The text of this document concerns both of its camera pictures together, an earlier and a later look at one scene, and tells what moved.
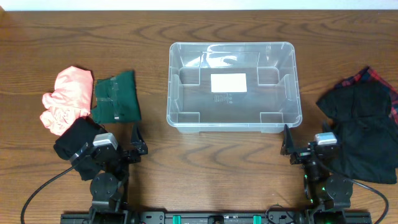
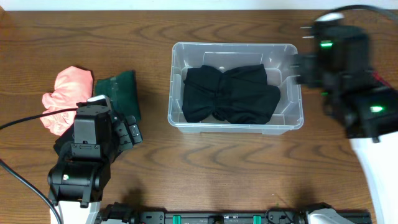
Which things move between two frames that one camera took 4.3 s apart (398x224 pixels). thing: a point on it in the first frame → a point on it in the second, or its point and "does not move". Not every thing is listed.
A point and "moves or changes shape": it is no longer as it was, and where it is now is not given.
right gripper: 288,148 → 314,65
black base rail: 209,217 does not move
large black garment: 360,114 moves or changes shape
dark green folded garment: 117,99 does not move
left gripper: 137,147 → 125,141
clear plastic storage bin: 233,87 does not move
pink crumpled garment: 71,100 does not move
